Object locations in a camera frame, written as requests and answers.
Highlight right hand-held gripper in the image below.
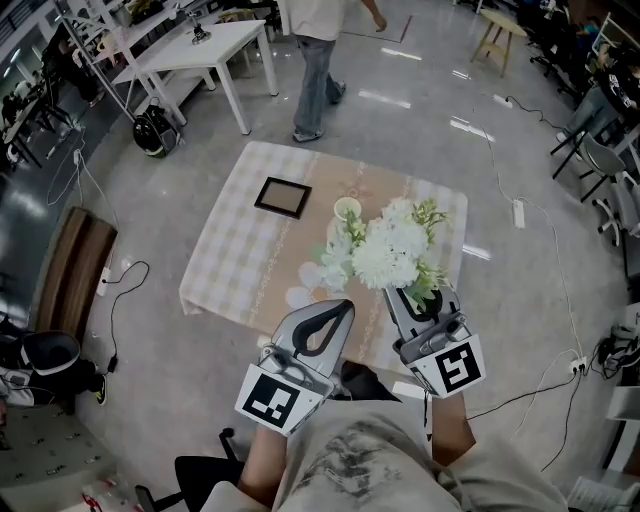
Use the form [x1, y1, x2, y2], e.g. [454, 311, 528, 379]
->
[382, 285, 487, 400]

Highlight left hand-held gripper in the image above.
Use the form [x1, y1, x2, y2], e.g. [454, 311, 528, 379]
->
[235, 298, 357, 436]

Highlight white artificial flowers bunch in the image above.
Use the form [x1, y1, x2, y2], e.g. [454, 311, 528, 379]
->
[309, 196, 451, 314]

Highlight white ceramic vase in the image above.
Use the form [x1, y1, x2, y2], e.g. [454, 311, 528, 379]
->
[327, 197, 364, 241]

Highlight person's left forearm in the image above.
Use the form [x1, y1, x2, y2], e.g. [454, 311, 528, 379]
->
[238, 427, 287, 496]

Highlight person's right forearm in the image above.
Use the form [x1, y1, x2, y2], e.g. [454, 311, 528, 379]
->
[430, 394, 476, 466]

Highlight person's dark trousers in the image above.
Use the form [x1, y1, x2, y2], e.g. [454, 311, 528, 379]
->
[339, 360, 404, 402]

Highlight table with beige checkered tablecloth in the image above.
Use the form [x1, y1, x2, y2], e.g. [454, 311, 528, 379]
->
[179, 140, 470, 374]

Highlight person's grey shirt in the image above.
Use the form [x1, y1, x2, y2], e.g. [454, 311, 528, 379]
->
[199, 399, 571, 512]

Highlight black office chair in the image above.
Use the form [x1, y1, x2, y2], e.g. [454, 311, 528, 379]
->
[134, 427, 249, 512]

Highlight black and white headset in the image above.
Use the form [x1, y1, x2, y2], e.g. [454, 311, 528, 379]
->
[597, 324, 640, 381]

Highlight white side cabinet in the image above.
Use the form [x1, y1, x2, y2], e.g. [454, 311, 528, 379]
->
[602, 384, 640, 471]

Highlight white swivel office chair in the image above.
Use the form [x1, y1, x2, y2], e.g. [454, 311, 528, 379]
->
[592, 169, 640, 246]

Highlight grey plastic chair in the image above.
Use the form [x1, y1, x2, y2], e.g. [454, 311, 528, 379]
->
[579, 132, 631, 201]

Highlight brown wooden bench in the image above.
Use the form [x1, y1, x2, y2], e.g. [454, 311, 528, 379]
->
[34, 206, 120, 401]

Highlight white slatted panel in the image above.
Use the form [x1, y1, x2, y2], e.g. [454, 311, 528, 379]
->
[567, 474, 640, 512]

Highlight black bag with green trim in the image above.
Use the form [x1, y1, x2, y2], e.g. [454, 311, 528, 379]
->
[132, 97, 181, 160]

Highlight clear plastic bags red print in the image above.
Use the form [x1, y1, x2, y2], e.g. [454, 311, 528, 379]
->
[79, 474, 151, 512]

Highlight white shelving rack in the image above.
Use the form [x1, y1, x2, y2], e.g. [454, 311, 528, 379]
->
[59, 0, 216, 126]

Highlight grey low cabinet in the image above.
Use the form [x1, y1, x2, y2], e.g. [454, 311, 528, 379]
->
[0, 409, 119, 501]

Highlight round wooden stool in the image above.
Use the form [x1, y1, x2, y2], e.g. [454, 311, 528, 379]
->
[470, 8, 529, 77]

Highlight large white desk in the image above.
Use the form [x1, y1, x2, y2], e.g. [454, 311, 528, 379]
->
[112, 19, 279, 136]

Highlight desk lamp with black base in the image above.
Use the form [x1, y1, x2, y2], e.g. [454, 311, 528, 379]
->
[172, 2, 211, 46]

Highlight black picture frame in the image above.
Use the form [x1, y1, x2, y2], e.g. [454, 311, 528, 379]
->
[253, 176, 314, 221]

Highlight black cable with adapter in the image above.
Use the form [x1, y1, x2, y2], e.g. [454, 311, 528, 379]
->
[99, 259, 151, 374]

